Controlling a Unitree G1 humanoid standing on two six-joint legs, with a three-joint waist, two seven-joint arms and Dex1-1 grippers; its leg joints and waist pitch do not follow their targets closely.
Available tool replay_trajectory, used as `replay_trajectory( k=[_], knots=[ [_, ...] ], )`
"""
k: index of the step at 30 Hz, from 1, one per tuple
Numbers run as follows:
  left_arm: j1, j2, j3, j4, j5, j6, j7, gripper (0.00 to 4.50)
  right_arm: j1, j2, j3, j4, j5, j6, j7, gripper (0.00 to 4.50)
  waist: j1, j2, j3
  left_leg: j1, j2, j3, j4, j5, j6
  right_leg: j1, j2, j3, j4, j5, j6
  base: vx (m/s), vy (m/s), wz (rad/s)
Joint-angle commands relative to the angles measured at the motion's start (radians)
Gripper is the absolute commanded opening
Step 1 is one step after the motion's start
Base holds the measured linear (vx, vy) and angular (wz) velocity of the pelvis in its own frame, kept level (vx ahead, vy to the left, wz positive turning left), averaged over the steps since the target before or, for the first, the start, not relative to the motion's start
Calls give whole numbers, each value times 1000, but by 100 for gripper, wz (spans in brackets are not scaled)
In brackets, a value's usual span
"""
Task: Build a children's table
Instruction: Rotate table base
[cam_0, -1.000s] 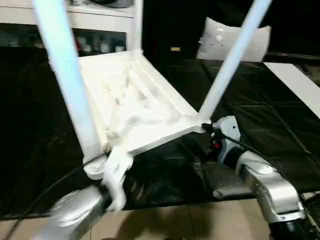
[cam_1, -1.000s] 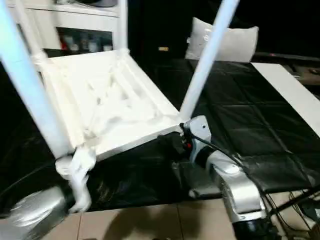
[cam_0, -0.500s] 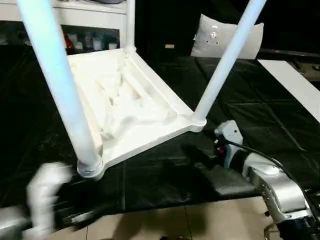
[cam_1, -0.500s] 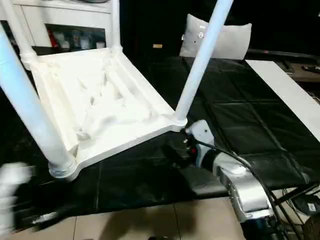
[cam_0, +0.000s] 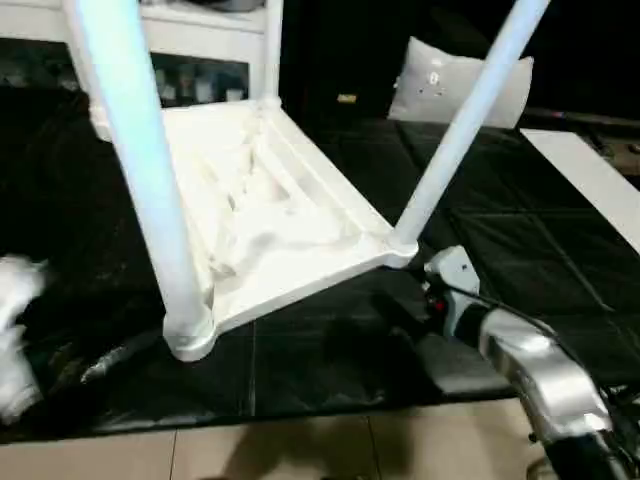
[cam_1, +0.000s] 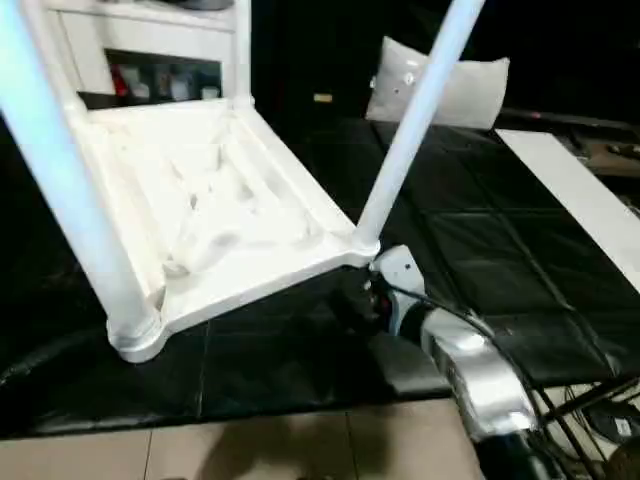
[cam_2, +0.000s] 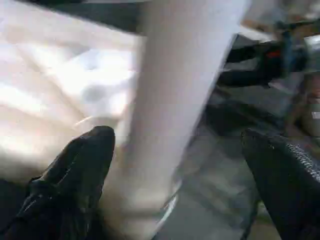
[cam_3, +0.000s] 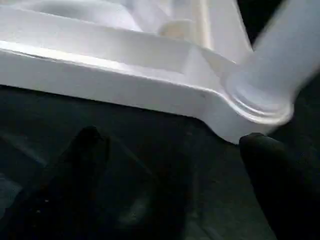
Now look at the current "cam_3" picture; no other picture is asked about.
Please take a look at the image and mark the white plastic table top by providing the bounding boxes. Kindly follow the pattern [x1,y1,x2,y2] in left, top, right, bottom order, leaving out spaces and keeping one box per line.
[0,0,296,146]

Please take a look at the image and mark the white plastic table leg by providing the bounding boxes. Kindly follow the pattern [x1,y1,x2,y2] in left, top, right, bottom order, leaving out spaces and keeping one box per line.
[225,0,320,122]

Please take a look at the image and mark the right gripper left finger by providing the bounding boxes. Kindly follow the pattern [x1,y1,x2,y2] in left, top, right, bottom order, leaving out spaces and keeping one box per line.
[0,125,111,240]

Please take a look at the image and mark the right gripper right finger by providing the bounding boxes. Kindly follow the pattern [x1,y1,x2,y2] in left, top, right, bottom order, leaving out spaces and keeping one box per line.
[238,132,320,240]

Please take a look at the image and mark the black table mat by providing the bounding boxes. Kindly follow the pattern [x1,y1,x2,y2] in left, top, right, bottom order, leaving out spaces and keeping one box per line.
[0,0,320,240]

